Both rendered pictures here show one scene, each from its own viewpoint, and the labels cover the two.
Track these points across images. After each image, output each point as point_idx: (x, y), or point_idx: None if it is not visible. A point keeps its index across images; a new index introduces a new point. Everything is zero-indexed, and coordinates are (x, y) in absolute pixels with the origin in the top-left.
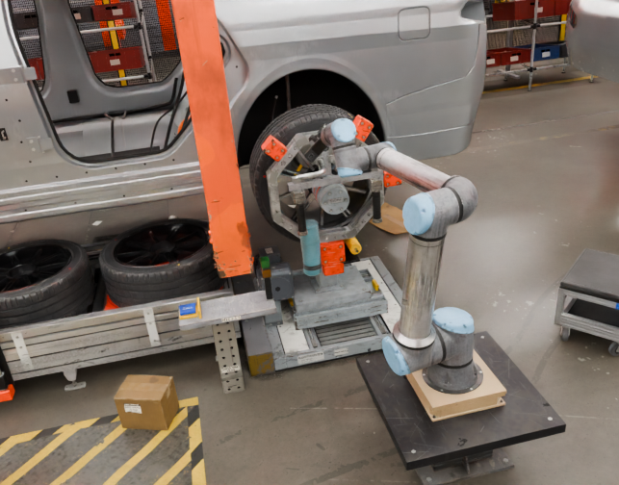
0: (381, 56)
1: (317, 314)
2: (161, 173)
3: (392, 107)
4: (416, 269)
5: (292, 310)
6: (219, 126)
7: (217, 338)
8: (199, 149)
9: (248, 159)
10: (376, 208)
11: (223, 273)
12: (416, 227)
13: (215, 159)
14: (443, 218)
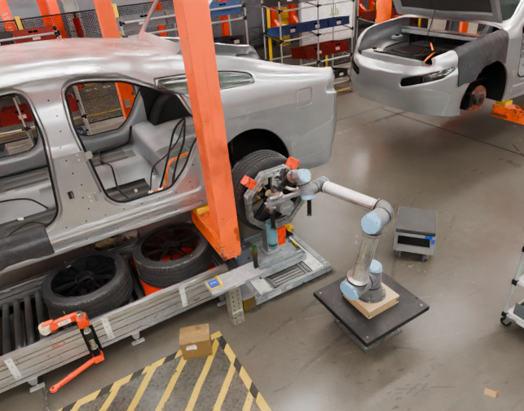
0: (288, 117)
1: (270, 267)
2: (169, 201)
3: (293, 143)
4: (367, 249)
5: None
6: (225, 177)
7: (231, 296)
8: (214, 192)
9: None
10: (310, 208)
11: (226, 258)
12: (372, 231)
13: (222, 196)
14: (383, 224)
